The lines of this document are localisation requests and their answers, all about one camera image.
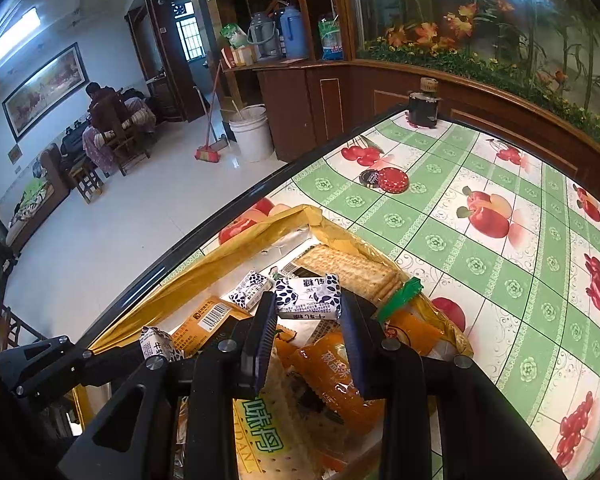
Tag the ceiling tube light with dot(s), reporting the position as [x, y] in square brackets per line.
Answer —
[10, 40]

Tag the small cardboard box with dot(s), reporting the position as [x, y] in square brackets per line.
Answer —
[240, 56]

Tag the wooden chair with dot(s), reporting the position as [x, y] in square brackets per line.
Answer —
[125, 145]

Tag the wooden sofa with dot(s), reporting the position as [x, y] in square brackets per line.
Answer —
[40, 210]

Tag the grey thermos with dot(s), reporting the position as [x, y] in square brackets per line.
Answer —
[265, 35]

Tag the small wooden stool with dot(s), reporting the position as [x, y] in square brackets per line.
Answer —
[87, 182]

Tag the small orange snack packet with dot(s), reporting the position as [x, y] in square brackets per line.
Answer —
[415, 332]
[330, 385]

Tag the glass case with artificial flowers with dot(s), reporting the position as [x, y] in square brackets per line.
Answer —
[480, 20]

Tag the blue thermos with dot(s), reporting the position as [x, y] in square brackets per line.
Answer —
[295, 35]

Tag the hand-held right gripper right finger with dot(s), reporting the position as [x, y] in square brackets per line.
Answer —
[352, 350]

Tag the red broom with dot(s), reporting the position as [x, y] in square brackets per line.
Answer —
[207, 154]

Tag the cracker packet with green ends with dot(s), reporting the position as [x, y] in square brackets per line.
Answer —
[350, 270]

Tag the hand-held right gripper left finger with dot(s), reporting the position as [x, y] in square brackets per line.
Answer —
[266, 340]

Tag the barred window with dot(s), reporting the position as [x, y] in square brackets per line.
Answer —
[187, 37]

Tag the brown wooden cabinet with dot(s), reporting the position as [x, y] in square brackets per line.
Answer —
[330, 100]

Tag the yellow snack box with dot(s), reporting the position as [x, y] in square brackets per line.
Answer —
[250, 255]

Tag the green white bag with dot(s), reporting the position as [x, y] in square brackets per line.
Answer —
[235, 36]

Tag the dark ink bottle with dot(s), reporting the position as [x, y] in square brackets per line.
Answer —
[424, 110]

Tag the framed wall painting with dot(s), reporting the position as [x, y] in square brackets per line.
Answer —
[45, 90]

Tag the yellow green cracker packet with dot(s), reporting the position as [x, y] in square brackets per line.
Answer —
[270, 435]

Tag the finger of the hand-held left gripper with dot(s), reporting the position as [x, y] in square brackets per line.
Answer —
[35, 362]
[110, 365]

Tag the white plastic bucket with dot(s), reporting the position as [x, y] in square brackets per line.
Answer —
[252, 135]

